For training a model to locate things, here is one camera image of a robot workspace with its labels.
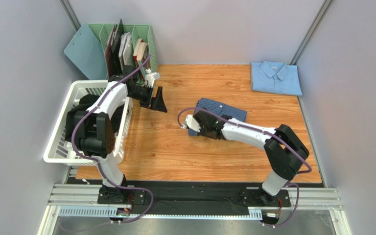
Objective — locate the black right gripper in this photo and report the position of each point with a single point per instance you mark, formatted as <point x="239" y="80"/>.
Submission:
<point x="199" y="118"/>

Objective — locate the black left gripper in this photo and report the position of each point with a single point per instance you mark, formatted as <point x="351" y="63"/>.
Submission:
<point x="157" y="103"/>

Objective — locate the blue checked long sleeve shirt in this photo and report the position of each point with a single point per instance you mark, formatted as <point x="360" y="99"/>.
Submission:
<point x="221" y="109"/>

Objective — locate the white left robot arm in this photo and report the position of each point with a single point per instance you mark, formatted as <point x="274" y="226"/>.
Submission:
<point x="94" y="136"/>

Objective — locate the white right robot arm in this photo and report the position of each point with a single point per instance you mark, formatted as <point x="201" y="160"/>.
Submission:
<point x="286" y="153"/>

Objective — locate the red spine book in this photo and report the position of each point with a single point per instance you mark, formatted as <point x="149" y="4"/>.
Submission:
<point x="140" y="52"/>

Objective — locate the white paper folder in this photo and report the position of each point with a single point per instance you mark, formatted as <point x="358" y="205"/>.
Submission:
<point x="126" y="51"/>

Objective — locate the dark brown folder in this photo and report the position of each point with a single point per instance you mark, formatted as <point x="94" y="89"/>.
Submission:
<point x="112" y="50"/>

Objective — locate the black shirt in basket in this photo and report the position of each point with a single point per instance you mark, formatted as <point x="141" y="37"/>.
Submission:
<point x="93" y="122"/>

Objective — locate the green plastic file rack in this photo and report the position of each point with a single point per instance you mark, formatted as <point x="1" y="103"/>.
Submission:
<point x="144" y="31"/>

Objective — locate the folded light blue shirt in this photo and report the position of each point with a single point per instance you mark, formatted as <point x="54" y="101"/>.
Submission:
<point x="275" y="78"/>

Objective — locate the light blue clipboard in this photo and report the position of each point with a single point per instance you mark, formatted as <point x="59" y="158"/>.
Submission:
<point x="86" y="53"/>

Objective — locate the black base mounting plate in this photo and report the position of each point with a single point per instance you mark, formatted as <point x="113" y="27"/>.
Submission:
<point x="191" y="198"/>

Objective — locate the white plastic laundry basket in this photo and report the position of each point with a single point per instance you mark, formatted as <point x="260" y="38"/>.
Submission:
<point x="59" y="150"/>

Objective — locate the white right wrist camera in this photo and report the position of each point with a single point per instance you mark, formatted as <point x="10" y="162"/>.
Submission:
<point x="191" y="123"/>

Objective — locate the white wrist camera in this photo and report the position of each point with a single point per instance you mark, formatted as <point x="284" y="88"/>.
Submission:
<point x="191" y="123"/>
<point x="151" y="77"/>

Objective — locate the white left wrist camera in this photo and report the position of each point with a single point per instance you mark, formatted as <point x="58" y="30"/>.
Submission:
<point x="151" y="77"/>

